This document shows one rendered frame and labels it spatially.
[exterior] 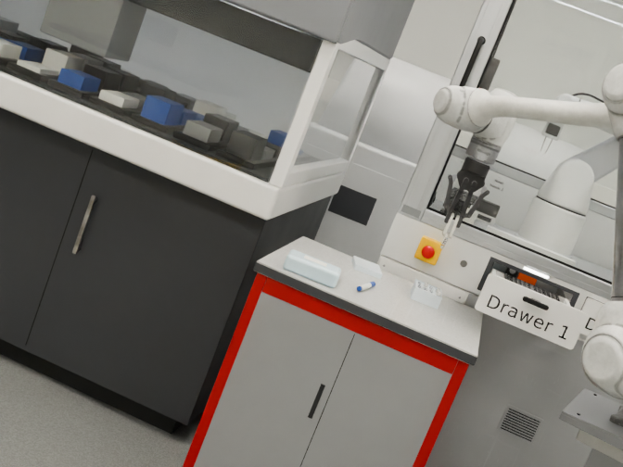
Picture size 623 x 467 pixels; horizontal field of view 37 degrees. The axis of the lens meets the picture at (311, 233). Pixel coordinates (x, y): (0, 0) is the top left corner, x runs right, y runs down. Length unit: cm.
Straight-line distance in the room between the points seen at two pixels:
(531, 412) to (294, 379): 90
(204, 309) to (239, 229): 28
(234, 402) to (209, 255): 57
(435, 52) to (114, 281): 349
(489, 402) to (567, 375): 26
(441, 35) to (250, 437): 394
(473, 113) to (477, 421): 105
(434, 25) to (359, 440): 395
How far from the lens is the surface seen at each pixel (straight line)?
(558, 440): 313
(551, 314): 269
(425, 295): 275
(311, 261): 250
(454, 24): 611
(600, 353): 210
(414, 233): 300
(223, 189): 285
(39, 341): 324
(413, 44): 609
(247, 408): 259
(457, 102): 256
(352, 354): 249
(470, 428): 312
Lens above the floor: 131
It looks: 10 degrees down
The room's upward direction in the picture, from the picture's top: 21 degrees clockwise
